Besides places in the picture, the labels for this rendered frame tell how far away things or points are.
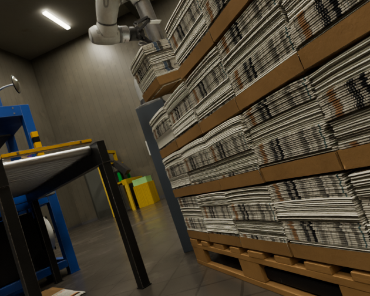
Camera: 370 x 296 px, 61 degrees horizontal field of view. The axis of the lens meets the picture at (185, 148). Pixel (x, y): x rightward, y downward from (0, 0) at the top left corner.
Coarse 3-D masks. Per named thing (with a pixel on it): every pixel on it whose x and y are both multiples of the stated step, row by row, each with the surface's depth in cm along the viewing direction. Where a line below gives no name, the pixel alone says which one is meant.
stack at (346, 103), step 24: (288, 0) 67; (312, 0) 62; (336, 0) 57; (360, 0) 53; (288, 24) 68; (312, 24) 63; (336, 24) 59; (360, 48) 57; (336, 72) 62; (360, 72) 58; (336, 96) 63; (360, 96) 59; (336, 120) 66; (360, 120) 61; (360, 144) 62; (360, 192) 64
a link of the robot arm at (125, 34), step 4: (120, 28) 168; (124, 28) 169; (128, 28) 170; (120, 32) 168; (124, 32) 168; (128, 32) 169; (120, 36) 168; (124, 36) 169; (128, 36) 170; (120, 40) 170; (124, 40) 171; (128, 40) 172
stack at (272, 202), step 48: (240, 48) 87; (288, 48) 71; (192, 96) 122; (288, 96) 75; (192, 144) 133; (240, 144) 99; (288, 144) 80; (336, 144) 68; (240, 192) 109; (288, 192) 85; (336, 192) 70; (192, 240) 168; (288, 240) 93; (336, 240) 75; (288, 288) 101
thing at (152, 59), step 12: (144, 48) 159; (156, 48) 162; (168, 48) 165; (144, 60) 163; (156, 60) 161; (168, 60) 164; (132, 72) 183; (144, 72) 170; (156, 72) 160; (168, 72) 162; (144, 84) 177; (168, 84) 164; (156, 96) 179
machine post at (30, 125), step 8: (24, 112) 279; (24, 120) 277; (32, 120) 282; (24, 128) 280; (32, 128) 280; (32, 144) 276; (48, 200) 272; (56, 200) 275; (48, 208) 275; (56, 208) 273; (56, 216) 272; (56, 224) 270; (64, 224) 274; (56, 232) 272; (64, 232) 272; (64, 240) 270; (64, 248) 268; (72, 248) 272; (64, 256) 270; (72, 256) 271; (72, 264) 269; (72, 272) 267
